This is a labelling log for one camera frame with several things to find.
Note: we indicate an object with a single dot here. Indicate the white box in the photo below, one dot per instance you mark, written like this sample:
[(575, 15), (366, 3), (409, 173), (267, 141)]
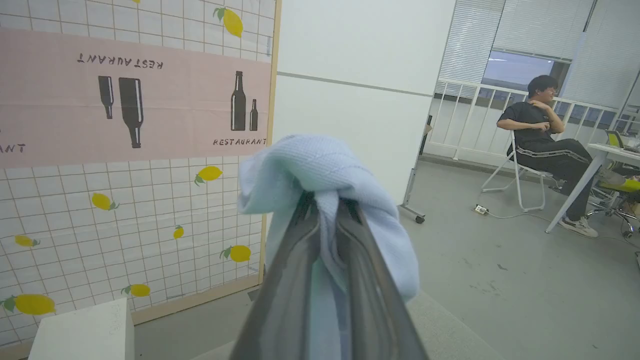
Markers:
[(80, 332)]

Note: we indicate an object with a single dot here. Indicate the lemon print backdrop panel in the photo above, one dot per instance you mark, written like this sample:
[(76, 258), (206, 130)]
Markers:
[(150, 200)]

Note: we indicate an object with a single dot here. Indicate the white railing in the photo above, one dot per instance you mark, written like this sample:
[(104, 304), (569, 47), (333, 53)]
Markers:
[(500, 89)]

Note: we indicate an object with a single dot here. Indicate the white folding chair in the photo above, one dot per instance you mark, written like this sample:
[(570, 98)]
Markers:
[(540, 173)]

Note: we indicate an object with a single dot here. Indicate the white table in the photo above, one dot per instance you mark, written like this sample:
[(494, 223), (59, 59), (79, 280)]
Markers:
[(607, 152)]

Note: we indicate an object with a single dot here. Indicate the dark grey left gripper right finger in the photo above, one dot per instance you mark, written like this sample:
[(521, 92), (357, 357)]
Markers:
[(367, 280)]

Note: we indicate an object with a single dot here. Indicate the white power strip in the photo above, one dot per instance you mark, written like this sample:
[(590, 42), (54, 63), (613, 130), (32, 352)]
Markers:
[(481, 209)]

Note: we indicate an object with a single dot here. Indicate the green office chair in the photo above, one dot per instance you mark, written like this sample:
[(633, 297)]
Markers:
[(625, 186)]

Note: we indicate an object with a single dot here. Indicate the white rolling partition board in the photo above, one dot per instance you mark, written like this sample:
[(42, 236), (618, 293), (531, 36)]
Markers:
[(350, 100)]

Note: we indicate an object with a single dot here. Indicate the light blue and white shirt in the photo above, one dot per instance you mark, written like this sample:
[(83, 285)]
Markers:
[(320, 160)]

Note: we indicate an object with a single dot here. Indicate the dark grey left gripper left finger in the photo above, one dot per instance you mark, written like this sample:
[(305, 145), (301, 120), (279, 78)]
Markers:
[(295, 240)]

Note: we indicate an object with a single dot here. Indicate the white window blinds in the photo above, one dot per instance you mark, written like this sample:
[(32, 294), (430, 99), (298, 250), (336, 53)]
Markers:
[(470, 40)]

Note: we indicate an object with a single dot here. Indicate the seated person in black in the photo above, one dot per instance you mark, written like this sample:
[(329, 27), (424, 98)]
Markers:
[(530, 125)]

